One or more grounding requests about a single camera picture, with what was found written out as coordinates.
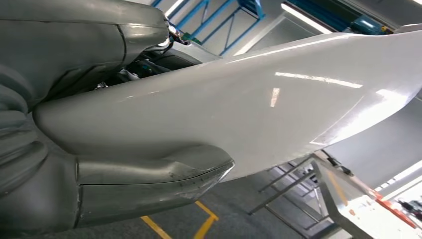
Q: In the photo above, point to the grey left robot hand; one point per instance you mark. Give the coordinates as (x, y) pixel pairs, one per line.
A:
(66, 39)

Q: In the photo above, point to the steel workbench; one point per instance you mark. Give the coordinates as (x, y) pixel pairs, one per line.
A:
(359, 217)

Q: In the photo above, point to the ceiling light strip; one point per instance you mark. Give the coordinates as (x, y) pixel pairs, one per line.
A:
(306, 18)

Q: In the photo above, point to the blue metal shelf rack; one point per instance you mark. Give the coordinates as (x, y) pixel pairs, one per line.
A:
(252, 6)

